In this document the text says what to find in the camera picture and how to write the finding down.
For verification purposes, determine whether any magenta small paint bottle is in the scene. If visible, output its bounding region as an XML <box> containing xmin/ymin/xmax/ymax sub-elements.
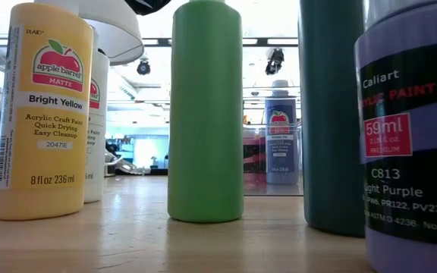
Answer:
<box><xmin>242</xmin><ymin>127</ymin><xmax>258</xmax><ymax>184</ymax></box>

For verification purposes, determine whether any clear plastic bin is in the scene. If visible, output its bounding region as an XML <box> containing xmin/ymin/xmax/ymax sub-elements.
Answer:
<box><xmin>242</xmin><ymin>121</ymin><xmax>304</xmax><ymax>197</ymax></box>

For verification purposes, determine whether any blue large paint bottle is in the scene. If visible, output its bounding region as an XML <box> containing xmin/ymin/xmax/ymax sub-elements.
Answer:
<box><xmin>264</xmin><ymin>79</ymin><xmax>300</xmax><ymax>186</ymax></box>

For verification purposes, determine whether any green large paint bottle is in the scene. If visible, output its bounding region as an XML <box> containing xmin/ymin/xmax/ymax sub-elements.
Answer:
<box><xmin>167</xmin><ymin>0</ymin><xmax>245</xmax><ymax>224</ymax></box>

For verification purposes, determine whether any teal large paint bottle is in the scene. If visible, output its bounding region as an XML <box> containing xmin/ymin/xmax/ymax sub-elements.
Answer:
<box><xmin>297</xmin><ymin>0</ymin><xmax>366</xmax><ymax>238</ymax></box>

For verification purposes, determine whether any white large paint bottle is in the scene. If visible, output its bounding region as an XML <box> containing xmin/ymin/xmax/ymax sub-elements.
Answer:
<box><xmin>83</xmin><ymin>27</ymin><xmax>111</xmax><ymax>204</ymax></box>

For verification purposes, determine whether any yellow large paint bottle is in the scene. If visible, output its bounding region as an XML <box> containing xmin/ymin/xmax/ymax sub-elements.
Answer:
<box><xmin>0</xmin><ymin>0</ymin><xmax>95</xmax><ymax>221</ymax></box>

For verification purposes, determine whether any light purple small paint bottle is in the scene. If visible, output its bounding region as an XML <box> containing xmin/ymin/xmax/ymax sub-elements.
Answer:
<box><xmin>354</xmin><ymin>0</ymin><xmax>437</xmax><ymax>273</ymax></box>

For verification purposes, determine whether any clear plastic wrap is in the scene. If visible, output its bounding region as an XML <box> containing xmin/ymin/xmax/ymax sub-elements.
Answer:
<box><xmin>118</xmin><ymin>158</ymin><xmax>153</xmax><ymax>176</ymax></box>

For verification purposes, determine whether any black hanging spotlight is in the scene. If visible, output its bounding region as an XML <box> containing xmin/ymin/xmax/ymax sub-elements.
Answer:
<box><xmin>136</xmin><ymin>56</ymin><xmax>152</xmax><ymax>77</ymax></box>
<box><xmin>264</xmin><ymin>48</ymin><xmax>285</xmax><ymax>77</ymax></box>

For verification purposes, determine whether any chrome lamp base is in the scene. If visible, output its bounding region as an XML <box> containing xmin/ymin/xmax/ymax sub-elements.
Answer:
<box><xmin>103</xmin><ymin>149</ymin><xmax>128</xmax><ymax>176</ymax></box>

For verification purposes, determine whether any black overhead beam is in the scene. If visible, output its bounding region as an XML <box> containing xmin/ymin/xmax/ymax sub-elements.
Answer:
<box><xmin>141</xmin><ymin>36</ymin><xmax>300</xmax><ymax>48</ymax></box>

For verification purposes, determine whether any white lamp shade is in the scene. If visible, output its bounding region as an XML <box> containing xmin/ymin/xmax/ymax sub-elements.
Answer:
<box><xmin>77</xmin><ymin>0</ymin><xmax>145</xmax><ymax>67</ymax></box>

